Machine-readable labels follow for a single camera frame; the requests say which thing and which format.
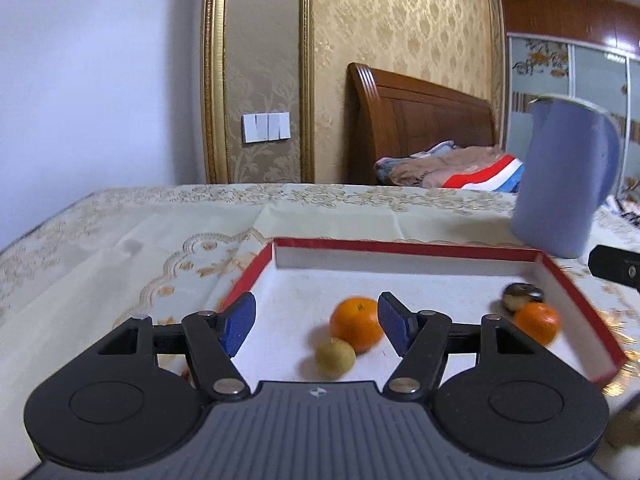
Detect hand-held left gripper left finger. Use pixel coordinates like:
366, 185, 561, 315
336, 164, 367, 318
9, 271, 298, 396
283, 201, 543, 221
70, 291, 257, 404

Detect white light switch panel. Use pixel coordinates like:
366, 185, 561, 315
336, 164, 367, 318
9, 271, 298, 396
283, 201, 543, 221
242, 111, 291, 144

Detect yellow-brown round fruit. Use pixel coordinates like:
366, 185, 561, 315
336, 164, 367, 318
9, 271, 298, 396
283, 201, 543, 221
314, 338, 357, 380

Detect striped blanket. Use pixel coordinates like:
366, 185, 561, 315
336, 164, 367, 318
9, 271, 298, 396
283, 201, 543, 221
442, 154, 525, 193

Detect brown pink blanket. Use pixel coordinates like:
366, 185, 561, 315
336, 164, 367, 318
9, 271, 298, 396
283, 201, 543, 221
375, 141, 506, 188

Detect dark brown round fruit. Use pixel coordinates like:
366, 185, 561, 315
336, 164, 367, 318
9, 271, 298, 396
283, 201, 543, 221
501, 283, 546, 313

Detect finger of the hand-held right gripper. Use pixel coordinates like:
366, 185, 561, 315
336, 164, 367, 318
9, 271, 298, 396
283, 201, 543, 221
589, 245, 640, 292

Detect wooden bed headboard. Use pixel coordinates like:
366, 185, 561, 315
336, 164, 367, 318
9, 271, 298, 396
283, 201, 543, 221
347, 62, 497, 186

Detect red cardboard box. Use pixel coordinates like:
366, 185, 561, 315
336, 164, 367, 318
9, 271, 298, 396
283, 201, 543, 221
220, 238, 628, 387

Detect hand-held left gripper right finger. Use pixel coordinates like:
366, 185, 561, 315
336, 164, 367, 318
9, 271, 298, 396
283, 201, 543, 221
377, 291, 563, 404

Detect wardrobe with patterned doors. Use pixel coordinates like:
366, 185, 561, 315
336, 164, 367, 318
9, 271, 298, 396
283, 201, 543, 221
500, 0, 640, 206

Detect blue electric kettle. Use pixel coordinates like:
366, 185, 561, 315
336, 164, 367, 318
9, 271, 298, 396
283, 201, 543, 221
509, 94, 622, 259

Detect orange mandarin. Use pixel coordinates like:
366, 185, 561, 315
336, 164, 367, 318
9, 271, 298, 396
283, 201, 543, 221
329, 297, 386, 354
514, 302, 561, 346

